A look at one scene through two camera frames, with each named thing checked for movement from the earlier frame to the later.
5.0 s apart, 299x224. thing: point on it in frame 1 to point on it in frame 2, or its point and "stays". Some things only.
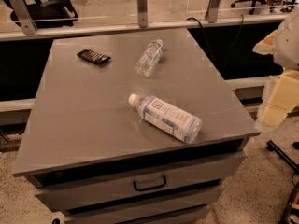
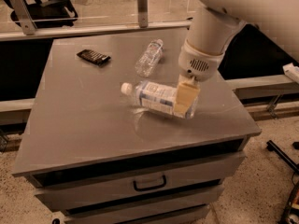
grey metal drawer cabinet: x=132 y=128 stays
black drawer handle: x=136 y=189 stays
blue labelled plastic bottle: x=167 y=119 to x=158 y=98
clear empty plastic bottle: x=149 y=58 stays
